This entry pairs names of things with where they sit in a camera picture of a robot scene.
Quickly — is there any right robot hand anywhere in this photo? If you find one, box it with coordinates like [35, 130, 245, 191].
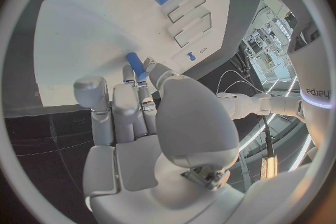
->
[73, 57, 245, 224]

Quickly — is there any white cable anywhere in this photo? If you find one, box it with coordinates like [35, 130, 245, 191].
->
[217, 69, 263, 95]
[222, 80, 265, 94]

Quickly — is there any blue peg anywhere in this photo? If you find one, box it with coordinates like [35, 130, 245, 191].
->
[125, 52, 150, 81]

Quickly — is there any white task board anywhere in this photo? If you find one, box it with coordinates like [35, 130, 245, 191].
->
[32, 0, 270, 107]

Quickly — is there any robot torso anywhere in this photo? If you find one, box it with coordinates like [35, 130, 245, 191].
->
[287, 18, 335, 164]

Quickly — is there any glowing light bar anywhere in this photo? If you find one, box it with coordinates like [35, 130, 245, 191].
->
[260, 154, 279, 180]

